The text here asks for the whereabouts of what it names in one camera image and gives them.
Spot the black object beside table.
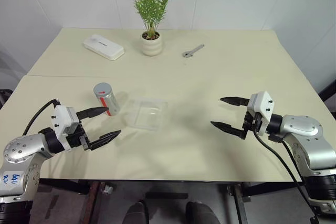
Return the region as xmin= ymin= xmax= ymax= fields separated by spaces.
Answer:
xmin=0 ymin=88 xmax=14 ymax=110

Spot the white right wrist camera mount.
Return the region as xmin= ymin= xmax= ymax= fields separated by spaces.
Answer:
xmin=247 ymin=90 xmax=275 ymax=136

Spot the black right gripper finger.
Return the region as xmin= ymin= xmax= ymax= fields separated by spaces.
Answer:
xmin=219 ymin=97 xmax=251 ymax=108
xmin=210 ymin=121 xmax=247 ymax=140

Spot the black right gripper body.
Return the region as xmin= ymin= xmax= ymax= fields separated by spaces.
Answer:
xmin=242 ymin=110 xmax=263 ymax=132

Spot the green palm plant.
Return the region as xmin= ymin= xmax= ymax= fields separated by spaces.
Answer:
xmin=130 ymin=0 xmax=185 ymax=39

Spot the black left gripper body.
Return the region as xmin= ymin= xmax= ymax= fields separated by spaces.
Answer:
xmin=65 ymin=121 xmax=92 ymax=153

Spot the cream ribbed plant pot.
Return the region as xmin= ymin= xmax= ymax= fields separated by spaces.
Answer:
xmin=141 ymin=31 xmax=164 ymax=57

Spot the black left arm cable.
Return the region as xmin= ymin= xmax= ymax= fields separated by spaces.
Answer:
xmin=22 ymin=99 xmax=62 ymax=136

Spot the rusty metal table leg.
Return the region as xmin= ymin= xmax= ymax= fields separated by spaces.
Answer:
xmin=227 ymin=183 xmax=249 ymax=224
xmin=80 ymin=180 xmax=102 ymax=224

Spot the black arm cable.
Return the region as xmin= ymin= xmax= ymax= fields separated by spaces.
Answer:
xmin=269 ymin=133 xmax=306 ymax=184
xmin=252 ymin=119 xmax=320 ymax=224
xmin=22 ymin=99 xmax=62 ymax=136

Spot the white rectangular box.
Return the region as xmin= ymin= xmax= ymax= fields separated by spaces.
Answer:
xmin=82 ymin=34 xmax=125 ymax=61

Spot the black metal frame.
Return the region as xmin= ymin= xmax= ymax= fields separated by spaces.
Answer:
xmin=318 ymin=72 xmax=336 ymax=121

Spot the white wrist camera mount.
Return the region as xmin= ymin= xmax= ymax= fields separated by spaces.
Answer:
xmin=51 ymin=105 xmax=80 ymax=144
xmin=247 ymin=90 xmax=275 ymax=136

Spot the grey red canister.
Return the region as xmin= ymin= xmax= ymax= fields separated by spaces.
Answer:
xmin=93 ymin=87 xmax=122 ymax=117

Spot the clear plastic container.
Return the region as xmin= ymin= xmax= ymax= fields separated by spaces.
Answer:
xmin=122 ymin=97 xmax=169 ymax=132

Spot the dark rounded shape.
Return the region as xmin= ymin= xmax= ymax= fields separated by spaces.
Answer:
xmin=185 ymin=200 xmax=221 ymax=224
xmin=122 ymin=201 xmax=148 ymax=224

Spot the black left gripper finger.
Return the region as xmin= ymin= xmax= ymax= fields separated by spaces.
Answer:
xmin=76 ymin=106 xmax=110 ymax=121
xmin=89 ymin=129 xmax=122 ymax=152

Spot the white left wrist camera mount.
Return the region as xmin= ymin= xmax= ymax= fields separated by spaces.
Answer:
xmin=51 ymin=105 xmax=80 ymax=144

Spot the silver adjustable wrench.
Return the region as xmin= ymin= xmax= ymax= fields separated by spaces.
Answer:
xmin=182 ymin=44 xmax=205 ymax=59

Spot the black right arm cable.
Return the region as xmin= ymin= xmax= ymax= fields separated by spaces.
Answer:
xmin=252 ymin=119 xmax=320 ymax=224
xmin=269 ymin=133 xmax=306 ymax=184

